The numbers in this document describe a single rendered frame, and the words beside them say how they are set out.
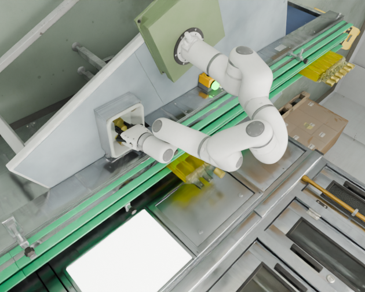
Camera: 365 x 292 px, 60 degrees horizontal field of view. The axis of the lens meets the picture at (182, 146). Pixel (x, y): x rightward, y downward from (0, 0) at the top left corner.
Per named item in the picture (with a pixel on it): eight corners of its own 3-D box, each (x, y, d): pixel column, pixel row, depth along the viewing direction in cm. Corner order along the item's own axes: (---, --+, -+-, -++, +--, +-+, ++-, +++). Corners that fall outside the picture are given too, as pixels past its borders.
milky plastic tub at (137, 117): (101, 149, 136) (113, 160, 132) (93, 109, 120) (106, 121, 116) (133, 130, 145) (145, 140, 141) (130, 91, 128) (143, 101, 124)
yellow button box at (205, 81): (197, 85, 163) (207, 92, 160) (198, 73, 157) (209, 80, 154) (206, 80, 166) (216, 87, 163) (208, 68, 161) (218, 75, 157)
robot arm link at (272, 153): (270, 95, 94) (296, 127, 85) (280, 119, 105) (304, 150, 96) (230, 119, 97) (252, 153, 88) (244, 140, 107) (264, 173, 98)
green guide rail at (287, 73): (161, 148, 146) (173, 157, 143) (161, 146, 146) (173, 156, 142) (338, 30, 233) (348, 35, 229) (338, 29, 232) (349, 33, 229)
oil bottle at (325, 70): (295, 66, 213) (334, 86, 200) (298, 59, 209) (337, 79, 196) (299, 63, 216) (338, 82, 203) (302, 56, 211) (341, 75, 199)
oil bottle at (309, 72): (291, 69, 210) (329, 89, 197) (293, 62, 206) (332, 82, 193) (295, 66, 213) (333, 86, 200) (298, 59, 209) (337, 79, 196)
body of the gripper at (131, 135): (138, 156, 120) (121, 145, 127) (158, 143, 125) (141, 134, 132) (134, 141, 115) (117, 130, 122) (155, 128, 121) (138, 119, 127)
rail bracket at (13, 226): (4, 227, 117) (33, 272, 107) (-14, 203, 105) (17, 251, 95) (17, 219, 120) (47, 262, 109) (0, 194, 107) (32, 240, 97)
